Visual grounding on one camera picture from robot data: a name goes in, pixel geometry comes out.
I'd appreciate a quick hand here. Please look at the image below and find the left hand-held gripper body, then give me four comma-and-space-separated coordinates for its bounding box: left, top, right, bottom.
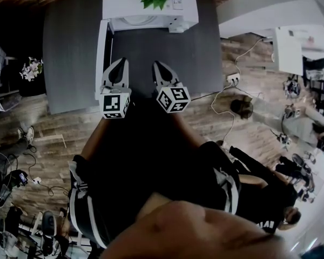
98, 84, 132, 120

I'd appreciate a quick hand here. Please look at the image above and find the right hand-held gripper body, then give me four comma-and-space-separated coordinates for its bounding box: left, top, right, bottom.
153, 80, 192, 114

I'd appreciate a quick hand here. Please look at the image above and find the white microwave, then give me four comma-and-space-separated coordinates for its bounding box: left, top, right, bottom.
95, 0, 200, 93

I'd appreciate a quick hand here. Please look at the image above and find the person's right forearm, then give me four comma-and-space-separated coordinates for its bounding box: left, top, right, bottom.
172, 112, 206, 148

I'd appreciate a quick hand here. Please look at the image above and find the person's left forearm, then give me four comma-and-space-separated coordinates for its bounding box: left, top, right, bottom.
80, 116, 109, 161

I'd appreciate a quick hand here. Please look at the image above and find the person's black striped shirt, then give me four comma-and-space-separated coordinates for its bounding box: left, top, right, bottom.
69, 101, 242, 249

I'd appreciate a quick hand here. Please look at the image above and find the white flower bouquet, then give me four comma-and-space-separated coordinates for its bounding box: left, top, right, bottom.
19, 57, 44, 82

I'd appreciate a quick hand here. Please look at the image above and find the person's face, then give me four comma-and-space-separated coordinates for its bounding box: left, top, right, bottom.
101, 192, 289, 259

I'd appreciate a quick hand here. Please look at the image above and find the grey office chair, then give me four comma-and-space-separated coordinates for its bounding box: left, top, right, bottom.
40, 210, 58, 253

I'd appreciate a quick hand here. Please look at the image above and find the black office chair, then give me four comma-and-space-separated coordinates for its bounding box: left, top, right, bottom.
291, 152, 318, 179

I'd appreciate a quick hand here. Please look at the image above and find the black equipment stand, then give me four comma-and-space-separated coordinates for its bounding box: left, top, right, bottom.
302, 57, 324, 87

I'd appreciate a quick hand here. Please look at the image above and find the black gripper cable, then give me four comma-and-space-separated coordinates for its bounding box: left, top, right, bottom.
190, 84, 234, 102

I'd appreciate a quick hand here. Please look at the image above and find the long white floor cable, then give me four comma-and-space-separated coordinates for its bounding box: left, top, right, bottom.
211, 85, 236, 145

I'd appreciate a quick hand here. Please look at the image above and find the white power cable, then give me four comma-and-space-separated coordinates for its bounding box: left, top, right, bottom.
234, 38, 268, 75

